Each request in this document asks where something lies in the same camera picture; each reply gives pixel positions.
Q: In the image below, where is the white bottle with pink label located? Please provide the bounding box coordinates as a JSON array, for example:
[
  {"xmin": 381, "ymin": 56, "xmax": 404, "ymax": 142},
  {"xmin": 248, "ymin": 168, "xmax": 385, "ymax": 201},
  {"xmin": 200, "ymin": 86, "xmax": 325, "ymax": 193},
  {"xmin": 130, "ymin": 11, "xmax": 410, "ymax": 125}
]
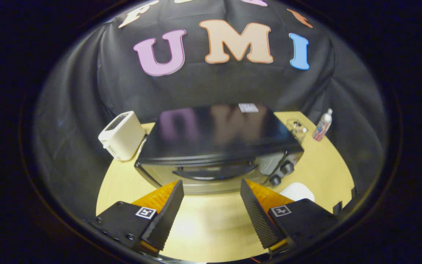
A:
[{"xmin": 312, "ymin": 108, "xmax": 333, "ymax": 142}]

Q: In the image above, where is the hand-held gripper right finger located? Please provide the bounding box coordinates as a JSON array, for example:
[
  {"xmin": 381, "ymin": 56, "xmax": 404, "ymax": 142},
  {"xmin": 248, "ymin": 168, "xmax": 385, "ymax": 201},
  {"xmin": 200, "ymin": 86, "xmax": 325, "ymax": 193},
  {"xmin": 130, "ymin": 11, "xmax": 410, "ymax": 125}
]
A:
[{"xmin": 240, "ymin": 179, "xmax": 340, "ymax": 255}]

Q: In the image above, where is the black upright frame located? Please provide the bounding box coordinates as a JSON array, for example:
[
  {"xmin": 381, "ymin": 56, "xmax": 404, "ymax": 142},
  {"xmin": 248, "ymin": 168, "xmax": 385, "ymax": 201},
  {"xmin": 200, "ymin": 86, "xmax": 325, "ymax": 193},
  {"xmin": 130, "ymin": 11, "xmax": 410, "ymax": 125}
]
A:
[{"xmin": 333, "ymin": 186, "xmax": 357, "ymax": 216}]

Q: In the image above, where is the white plate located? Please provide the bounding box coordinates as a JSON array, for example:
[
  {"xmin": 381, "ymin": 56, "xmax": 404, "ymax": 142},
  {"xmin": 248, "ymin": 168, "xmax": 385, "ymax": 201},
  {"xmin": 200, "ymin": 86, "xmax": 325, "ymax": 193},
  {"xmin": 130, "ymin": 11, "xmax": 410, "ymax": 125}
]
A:
[{"xmin": 279, "ymin": 182, "xmax": 315, "ymax": 203}]

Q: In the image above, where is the white pop-up toaster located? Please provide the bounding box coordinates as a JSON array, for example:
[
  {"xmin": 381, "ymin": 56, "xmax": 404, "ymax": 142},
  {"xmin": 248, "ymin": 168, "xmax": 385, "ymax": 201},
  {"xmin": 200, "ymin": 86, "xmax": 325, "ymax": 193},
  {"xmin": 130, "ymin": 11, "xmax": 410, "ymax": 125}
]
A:
[{"xmin": 98, "ymin": 111, "xmax": 146, "ymax": 161}]

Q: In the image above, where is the black toaster oven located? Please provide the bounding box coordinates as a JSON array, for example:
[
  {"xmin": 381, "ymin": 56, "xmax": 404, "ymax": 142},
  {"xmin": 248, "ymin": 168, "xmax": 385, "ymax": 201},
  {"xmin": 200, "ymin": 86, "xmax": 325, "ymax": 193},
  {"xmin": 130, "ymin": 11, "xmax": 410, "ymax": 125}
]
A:
[{"xmin": 134, "ymin": 104, "xmax": 305, "ymax": 195}]

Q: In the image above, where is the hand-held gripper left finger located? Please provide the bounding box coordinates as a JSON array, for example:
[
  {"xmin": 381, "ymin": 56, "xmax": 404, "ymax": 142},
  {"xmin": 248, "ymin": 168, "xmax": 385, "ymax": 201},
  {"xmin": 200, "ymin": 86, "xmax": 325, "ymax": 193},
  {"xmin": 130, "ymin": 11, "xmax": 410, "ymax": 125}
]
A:
[{"xmin": 91, "ymin": 180, "xmax": 185, "ymax": 257}]

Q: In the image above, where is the black backdrop cloth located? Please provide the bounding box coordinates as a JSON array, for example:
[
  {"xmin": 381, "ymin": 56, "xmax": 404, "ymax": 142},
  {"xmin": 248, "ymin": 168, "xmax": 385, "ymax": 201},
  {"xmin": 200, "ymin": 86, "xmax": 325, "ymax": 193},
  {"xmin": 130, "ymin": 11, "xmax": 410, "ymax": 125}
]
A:
[{"xmin": 32, "ymin": 0, "xmax": 389, "ymax": 220}]

